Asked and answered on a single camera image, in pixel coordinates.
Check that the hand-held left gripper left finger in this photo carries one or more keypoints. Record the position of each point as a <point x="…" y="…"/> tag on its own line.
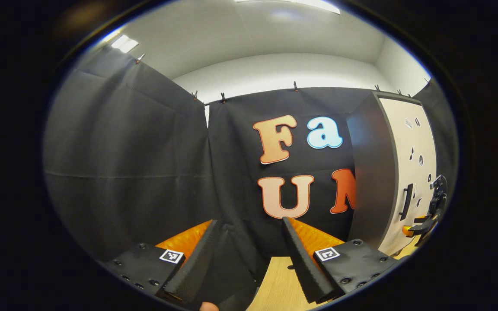
<point x="197" y="268"/>

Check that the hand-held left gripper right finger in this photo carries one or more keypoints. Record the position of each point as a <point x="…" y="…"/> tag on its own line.
<point x="303" y="263"/>

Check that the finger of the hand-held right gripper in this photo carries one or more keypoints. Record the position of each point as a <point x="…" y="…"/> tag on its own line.
<point x="409" y="231"/>

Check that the white cabinet door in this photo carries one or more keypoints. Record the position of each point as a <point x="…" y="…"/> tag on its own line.
<point x="398" y="172"/>

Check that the dark grey cabinet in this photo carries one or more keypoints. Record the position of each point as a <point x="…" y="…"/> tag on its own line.
<point x="370" y="172"/>

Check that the black backdrop cloth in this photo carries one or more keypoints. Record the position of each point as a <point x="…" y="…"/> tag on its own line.
<point x="123" y="151"/>

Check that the row of backdrop clamps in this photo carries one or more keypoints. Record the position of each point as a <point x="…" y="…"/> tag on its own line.
<point x="295" y="86"/>

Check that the small ceiling light panel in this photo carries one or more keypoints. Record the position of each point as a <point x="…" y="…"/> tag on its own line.
<point x="124" y="43"/>

